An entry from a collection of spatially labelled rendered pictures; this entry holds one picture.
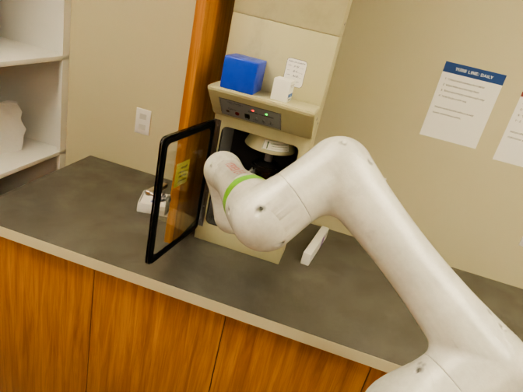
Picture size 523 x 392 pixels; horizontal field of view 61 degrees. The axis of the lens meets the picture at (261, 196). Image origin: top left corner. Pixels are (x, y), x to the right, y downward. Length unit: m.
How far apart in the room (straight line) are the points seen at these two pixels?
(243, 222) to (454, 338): 0.39
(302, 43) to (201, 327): 0.91
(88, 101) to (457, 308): 1.81
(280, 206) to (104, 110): 1.50
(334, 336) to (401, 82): 0.96
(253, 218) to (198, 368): 0.90
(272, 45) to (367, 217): 0.74
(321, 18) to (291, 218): 0.73
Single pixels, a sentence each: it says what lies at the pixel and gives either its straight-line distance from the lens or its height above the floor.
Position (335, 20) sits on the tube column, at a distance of 1.35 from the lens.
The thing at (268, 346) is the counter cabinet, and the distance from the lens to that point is 1.43.
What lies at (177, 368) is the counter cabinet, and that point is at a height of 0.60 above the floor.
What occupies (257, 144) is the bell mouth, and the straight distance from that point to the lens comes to 1.46.
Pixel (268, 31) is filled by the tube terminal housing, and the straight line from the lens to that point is 1.38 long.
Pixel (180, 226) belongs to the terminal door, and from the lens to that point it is 1.46.
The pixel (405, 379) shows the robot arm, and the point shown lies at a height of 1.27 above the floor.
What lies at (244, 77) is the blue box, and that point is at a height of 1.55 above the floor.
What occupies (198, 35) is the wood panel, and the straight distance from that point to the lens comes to 1.35.
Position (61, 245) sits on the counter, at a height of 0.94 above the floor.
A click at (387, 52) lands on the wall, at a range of 1.78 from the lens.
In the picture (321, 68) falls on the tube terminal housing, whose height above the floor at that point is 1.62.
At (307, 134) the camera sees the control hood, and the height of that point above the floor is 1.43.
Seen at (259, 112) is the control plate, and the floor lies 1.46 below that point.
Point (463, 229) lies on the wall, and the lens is 1.97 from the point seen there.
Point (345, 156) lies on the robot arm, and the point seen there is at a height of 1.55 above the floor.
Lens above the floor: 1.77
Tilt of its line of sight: 24 degrees down
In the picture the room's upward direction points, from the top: 13 degrees clockwise
